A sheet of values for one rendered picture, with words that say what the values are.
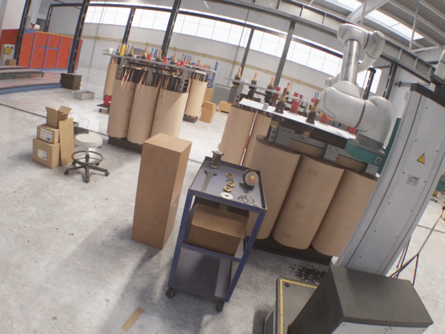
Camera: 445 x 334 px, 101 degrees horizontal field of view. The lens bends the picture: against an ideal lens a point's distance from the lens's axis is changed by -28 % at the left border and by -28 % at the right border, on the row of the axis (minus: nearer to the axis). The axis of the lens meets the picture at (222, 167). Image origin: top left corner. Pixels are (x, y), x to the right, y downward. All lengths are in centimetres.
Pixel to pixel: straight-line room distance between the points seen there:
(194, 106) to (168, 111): 378
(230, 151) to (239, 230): 251
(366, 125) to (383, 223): 50
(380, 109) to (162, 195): 160
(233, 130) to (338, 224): 206
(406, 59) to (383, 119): 1082
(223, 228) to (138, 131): 300
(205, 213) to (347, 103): 92
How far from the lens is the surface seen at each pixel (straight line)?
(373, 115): 129
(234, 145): 373
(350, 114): 126
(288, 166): 212
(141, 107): 401
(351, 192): 238
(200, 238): 152
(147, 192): 203
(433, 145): 137
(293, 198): 229
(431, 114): 134
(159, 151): 187
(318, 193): 226
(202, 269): 200
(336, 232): 252
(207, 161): 190
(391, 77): 1216
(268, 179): 214
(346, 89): 130
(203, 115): 840
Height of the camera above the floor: 149
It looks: 19 degrees down
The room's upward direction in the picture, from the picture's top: 16 degrees clockwise
